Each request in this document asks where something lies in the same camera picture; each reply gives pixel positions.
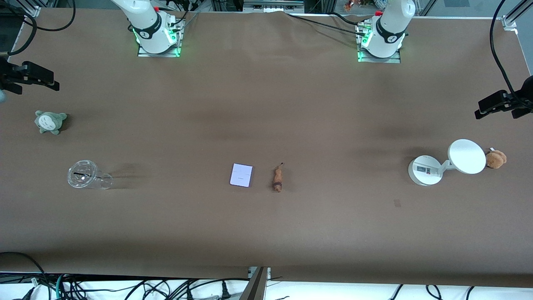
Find white round desk lamp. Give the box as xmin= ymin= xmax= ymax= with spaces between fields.
xmin=408 ymin=139 xmax=487 ymax=186

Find black looped floor cable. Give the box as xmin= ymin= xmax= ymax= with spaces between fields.
xmin=0 ymin=252 xmax=57 ymax=300

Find black right base cable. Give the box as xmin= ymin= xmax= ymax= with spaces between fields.
xmin=164 ymin=0 xmax=200 ymax=32

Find white Huawei phone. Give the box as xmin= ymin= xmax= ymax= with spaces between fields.
xmin=229 ymin=163 xmax=254 ymax=188

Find aluminium frame post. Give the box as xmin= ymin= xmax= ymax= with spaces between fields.
xmin=239 ymin=267 xmax=271 ymax=300

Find clear plastic cup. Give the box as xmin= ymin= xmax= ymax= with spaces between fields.
xmin=67 ymin=160 xmax=114 ymax=190

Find brown table cover sheet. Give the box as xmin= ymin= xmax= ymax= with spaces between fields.
xmin=0 ymin=8 xmax=533 ymax=288

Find long black base cable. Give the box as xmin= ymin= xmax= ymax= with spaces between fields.
xmin=285 ymin=14 xmax=367 ymax=35

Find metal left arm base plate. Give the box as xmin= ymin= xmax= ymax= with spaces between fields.
xmin=356 ymin=21 xmax=402 ymax=64

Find aluminium corner profile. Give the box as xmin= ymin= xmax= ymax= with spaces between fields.
xmin=502 ymin=0 xmax=533 ymax=30
xmin=12 ymin=0 xmax=42 ymax=18

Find short black base cable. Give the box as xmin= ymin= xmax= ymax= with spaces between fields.
xmin=331 ymin=12 xmax=369 ymax=26

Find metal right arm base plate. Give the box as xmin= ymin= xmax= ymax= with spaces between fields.
xmin=137 ymin=19 xmax=184 ymax=58

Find colourful toy pile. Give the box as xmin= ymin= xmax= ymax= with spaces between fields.
xmin=344 ymin=0 xmax=390 ymax=12

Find grey metal rail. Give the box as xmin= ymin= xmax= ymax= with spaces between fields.
xmin=243 ymin=0 xmax=305 ymax=13

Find brown lion statue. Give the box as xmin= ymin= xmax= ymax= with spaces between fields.
xmin=272 ymin=162 xmax=285 ymax=193

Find brown bear plush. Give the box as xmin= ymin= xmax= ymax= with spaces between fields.
xmin=485 ymin=147 xmax=508 ymax=170

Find grey-green Totoro plush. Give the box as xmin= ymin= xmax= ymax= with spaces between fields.
xmin=34 ymin=110 xmax=68 ymax=135

